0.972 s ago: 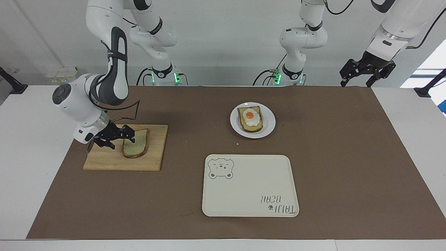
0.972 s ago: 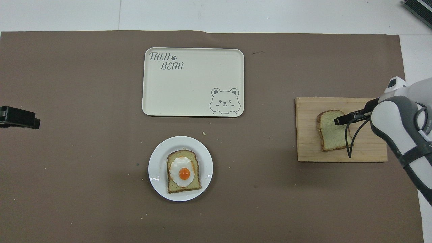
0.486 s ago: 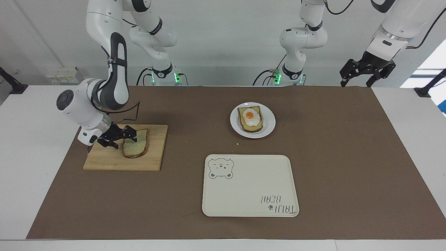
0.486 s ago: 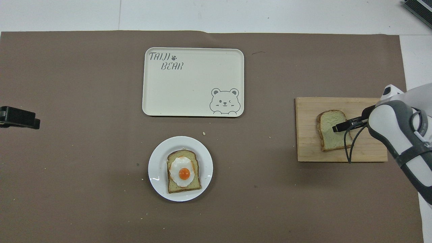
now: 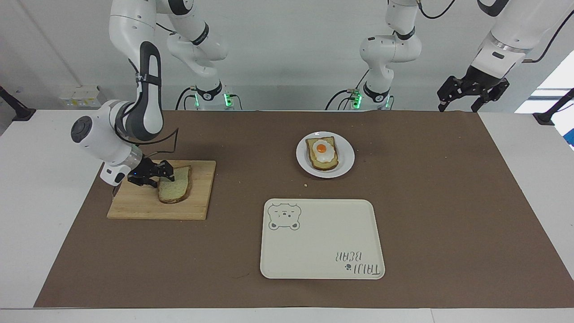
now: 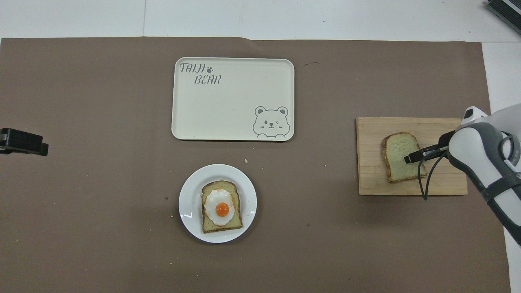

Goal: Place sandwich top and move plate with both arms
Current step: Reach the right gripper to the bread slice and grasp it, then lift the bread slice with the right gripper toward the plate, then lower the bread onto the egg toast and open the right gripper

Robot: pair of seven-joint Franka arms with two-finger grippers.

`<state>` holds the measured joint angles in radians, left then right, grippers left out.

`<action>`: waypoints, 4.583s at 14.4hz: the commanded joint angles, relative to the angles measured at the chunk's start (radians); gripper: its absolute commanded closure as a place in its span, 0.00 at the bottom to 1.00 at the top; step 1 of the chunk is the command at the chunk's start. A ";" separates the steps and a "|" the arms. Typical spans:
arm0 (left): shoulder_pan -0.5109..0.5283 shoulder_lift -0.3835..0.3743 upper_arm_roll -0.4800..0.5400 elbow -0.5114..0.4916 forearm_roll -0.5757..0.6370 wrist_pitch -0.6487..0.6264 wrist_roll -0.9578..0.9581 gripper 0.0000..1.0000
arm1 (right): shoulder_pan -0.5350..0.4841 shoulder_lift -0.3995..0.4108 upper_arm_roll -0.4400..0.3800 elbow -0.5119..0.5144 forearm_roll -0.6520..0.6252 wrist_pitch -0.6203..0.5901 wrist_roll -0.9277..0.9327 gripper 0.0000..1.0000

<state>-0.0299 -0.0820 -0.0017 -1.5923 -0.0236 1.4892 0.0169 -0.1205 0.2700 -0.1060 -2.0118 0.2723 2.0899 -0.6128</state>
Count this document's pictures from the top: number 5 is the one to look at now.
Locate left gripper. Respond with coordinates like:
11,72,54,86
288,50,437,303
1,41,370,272
437,65,510,113

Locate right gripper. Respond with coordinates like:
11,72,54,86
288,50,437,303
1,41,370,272
127,159,176,188

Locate plain bread slice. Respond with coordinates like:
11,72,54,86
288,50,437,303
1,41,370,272
157,166,193,205

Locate white round plate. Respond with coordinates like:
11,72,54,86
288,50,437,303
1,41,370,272
296,131,356,179

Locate wooden cutting board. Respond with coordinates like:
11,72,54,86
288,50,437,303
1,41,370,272
107,160,217,221

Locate black stand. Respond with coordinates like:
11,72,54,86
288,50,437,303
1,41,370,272
0,85,37,122
532,88,574,126

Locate fried egg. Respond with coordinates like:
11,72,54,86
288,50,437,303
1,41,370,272
312,140,336,164

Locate toasted bread slice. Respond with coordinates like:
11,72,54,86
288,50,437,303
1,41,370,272
305,136,340,172

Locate cream tray with bear print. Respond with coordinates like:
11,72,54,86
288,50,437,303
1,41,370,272
260,199,386,280

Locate white wall socket box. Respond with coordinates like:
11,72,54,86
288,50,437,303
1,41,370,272
57,85,102,109

